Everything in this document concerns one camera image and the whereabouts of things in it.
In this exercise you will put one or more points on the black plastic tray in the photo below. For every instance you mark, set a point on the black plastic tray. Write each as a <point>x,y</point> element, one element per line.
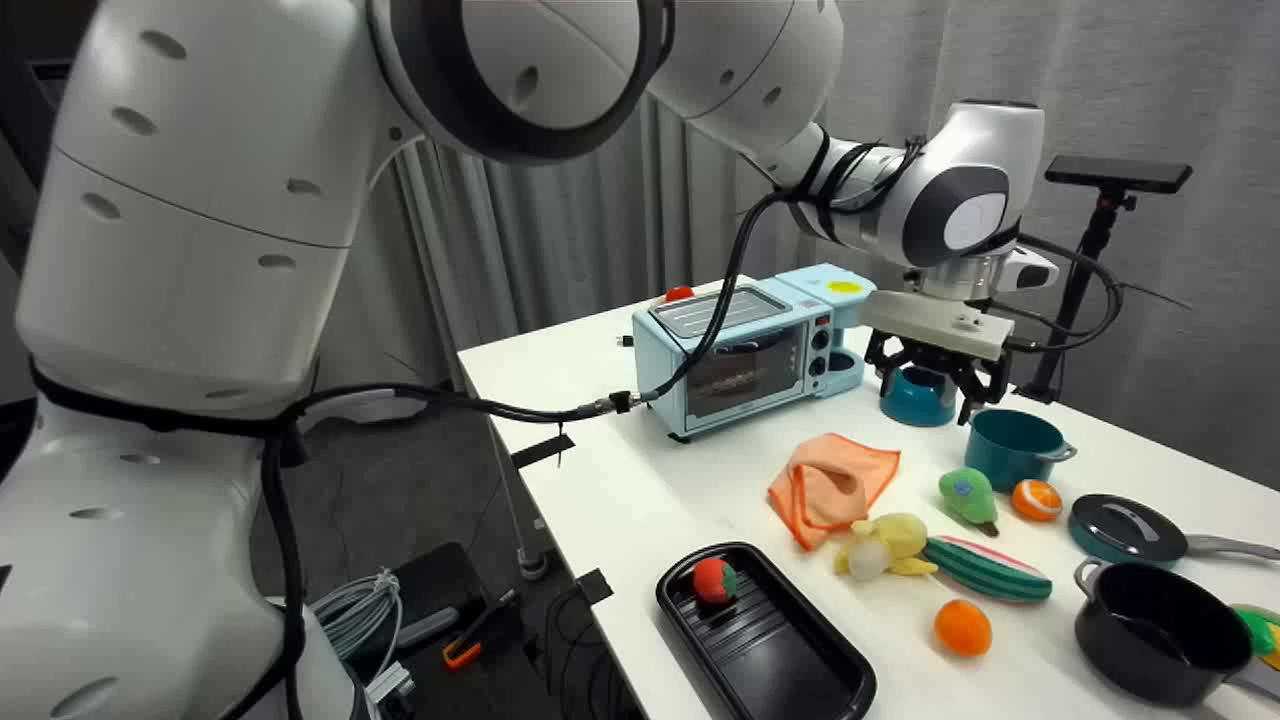
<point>774,645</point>

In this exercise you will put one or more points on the grey-white gripper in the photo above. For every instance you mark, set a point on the grey-white gripper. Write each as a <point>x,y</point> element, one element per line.
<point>935,321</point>

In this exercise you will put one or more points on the green and yellow toy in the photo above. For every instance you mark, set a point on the green and yellow toy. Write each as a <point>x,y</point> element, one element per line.
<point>1260,629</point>

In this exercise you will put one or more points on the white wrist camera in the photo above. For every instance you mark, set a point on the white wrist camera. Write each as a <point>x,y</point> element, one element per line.
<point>1025,269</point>

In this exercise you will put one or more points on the long black tape strip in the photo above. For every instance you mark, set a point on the long black tape strip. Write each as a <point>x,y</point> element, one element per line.
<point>543,450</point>

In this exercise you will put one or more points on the light blue toy oven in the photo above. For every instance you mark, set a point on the light blue toy oven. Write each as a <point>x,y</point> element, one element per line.
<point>745,360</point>

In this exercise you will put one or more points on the teal toy bowl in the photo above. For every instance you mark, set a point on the teal toy bowl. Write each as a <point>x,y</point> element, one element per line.
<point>917,403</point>

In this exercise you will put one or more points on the short black tape strip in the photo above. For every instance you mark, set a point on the short black tape strip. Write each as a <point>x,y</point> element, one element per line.
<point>592,584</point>

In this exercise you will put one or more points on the teal toy cup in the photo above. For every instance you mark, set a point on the teal toy cup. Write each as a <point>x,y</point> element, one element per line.
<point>1006,446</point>

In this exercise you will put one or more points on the black camera stand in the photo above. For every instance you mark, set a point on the black camera stand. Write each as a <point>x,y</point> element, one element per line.
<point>1100,224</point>

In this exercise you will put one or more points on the black box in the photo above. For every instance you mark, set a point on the black box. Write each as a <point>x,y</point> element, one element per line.
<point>432,584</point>

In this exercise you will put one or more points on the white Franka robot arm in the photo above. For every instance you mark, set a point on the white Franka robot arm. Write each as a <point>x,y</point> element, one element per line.
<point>200,201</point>

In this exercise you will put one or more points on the black pot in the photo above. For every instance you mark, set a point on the black pot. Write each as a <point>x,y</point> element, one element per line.
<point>1162,634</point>

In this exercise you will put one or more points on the grey curtain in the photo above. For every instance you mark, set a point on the grey curtain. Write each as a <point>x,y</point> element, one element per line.
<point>1174,83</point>

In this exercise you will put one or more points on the orange toy fruit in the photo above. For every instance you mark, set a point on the orange toy fruit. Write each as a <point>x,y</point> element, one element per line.
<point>963,629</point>

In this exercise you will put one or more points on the red toy strawberry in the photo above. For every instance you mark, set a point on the red toy strawberry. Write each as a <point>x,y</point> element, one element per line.
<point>712,581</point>

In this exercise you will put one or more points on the orange cloth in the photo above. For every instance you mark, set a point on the orange cloth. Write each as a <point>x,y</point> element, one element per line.
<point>834,484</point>

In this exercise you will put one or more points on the green toy pear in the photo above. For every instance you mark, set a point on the green toy pear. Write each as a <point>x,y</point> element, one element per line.
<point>966,498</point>

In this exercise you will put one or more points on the toy orange half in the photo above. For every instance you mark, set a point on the toy orange half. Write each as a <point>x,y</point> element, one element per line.
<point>1036,501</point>

